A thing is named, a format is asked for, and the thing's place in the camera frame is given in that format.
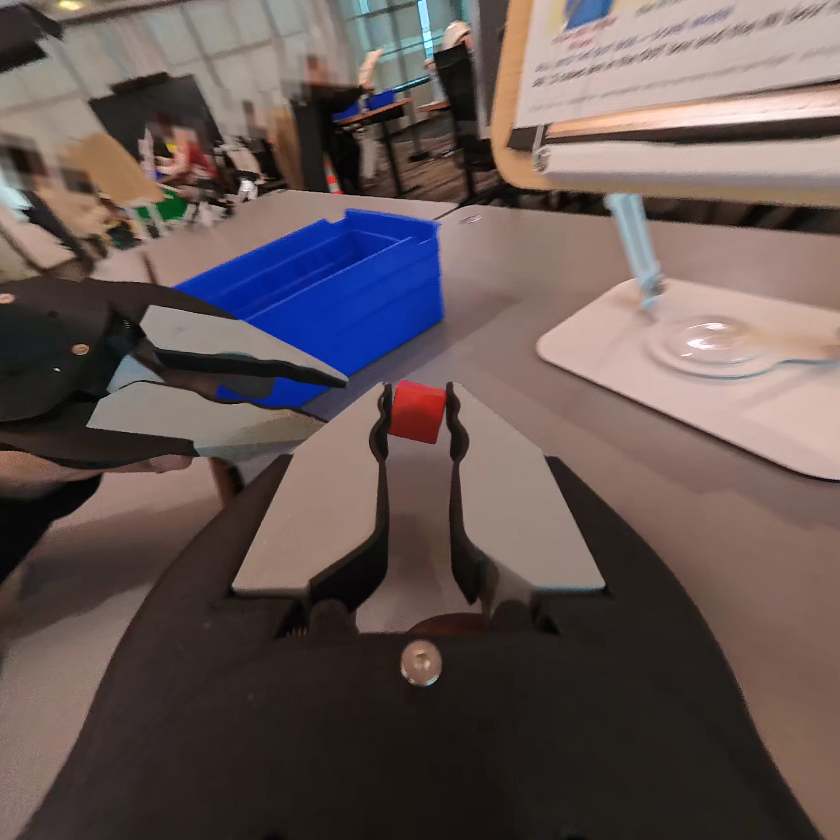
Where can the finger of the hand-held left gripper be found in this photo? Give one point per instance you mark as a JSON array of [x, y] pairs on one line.
[[229, 341], [197, 423]]

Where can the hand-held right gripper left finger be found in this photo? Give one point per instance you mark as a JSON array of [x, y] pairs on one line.
[[315, 512]]

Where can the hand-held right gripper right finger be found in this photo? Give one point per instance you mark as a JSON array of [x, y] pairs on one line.
[[518, 518]]

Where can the red cube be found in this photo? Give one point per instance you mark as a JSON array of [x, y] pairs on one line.
[[417, 413]]

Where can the blue plastic bin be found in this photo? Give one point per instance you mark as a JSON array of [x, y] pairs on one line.
[[367, 308]]

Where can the person's left forearm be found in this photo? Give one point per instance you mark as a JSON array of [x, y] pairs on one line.
[[26, 531]]

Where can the person's left hand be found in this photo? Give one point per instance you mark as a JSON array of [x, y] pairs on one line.
[[79, 478]]

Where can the green bin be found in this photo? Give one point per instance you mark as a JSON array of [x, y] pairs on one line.
[[172, 207]]

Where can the orange traffic cone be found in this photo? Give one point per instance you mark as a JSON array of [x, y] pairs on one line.
[[333, 176]]

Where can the tan board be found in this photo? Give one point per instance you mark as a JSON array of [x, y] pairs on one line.
[[111, 167]]

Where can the black display panel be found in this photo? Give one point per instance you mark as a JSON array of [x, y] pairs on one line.
[[190, 98]]

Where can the wooden background table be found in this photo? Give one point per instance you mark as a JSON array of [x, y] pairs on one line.
[[387, 113]]

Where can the small blue bin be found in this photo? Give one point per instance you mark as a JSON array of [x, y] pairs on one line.
[[380, 100]]

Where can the black chair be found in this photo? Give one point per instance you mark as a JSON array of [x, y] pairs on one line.
[[459, 98]]

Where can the instruction sheet on stand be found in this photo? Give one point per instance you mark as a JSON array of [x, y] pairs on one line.
[[505, 131]]

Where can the printed instruction sheet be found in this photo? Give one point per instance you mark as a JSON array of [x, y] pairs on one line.
[[656, 59]]

